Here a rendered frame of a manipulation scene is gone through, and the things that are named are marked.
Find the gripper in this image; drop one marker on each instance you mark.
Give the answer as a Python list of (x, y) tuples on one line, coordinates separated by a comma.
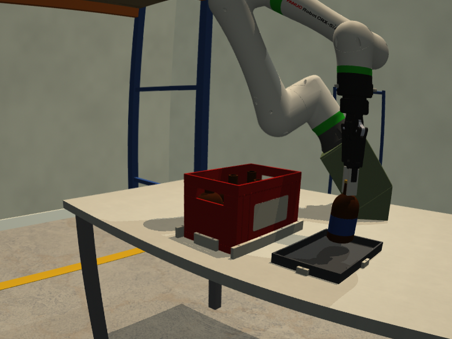
[(355, 137)]

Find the red plastic crate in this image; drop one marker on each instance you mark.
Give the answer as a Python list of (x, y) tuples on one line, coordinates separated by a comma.
[(250, 210)]

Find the brown glass bottle with blue label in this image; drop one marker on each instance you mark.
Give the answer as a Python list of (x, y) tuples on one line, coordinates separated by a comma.
[(343, 218)]

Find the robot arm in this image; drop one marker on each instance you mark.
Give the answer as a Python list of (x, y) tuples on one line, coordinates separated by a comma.
[(280, 111)]

